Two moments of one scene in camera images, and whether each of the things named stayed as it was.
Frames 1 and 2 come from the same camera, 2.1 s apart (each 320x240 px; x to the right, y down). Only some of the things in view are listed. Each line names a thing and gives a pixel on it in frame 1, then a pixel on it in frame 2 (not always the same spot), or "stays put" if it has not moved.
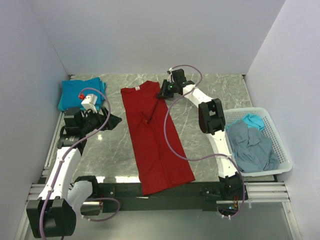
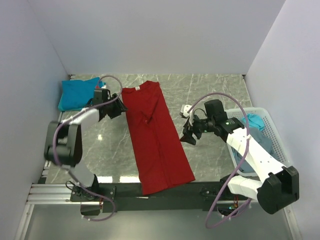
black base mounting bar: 128,198 stays put
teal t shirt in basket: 253,121 stays put
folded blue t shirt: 71,89 stays put
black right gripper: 164,93 -> 187,137
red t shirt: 159,167 stays put
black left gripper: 101,118 -> 120,107
